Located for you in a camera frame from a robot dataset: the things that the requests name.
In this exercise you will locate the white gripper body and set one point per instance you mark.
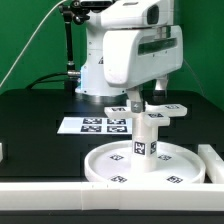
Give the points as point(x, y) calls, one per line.
point(134, 57)

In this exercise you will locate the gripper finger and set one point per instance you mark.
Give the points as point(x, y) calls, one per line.
point(136, 99)
point(160, 90)

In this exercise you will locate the white cross-shaped table base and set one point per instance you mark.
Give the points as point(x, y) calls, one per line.
point(153, 115)

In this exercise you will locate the white round table top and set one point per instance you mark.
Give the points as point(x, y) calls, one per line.
point(174, 165)

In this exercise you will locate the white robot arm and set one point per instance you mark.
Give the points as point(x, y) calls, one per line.
point(129, 43)

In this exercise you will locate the white marker sheet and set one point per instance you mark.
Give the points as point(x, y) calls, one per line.
point(95, 125)

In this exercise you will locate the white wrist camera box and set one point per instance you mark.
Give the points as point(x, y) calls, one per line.
point(125, 14)

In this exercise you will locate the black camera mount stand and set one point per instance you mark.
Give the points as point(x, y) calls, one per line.
point(71, 40)

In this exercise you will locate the white right fence rail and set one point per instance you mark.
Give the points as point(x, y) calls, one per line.
point(213, 162)

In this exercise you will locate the white fence rail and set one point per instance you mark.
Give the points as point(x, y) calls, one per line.
point(100, 196)
point(213, 162)

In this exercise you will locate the white front fence rail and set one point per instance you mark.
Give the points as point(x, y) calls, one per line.
point(100, 196)

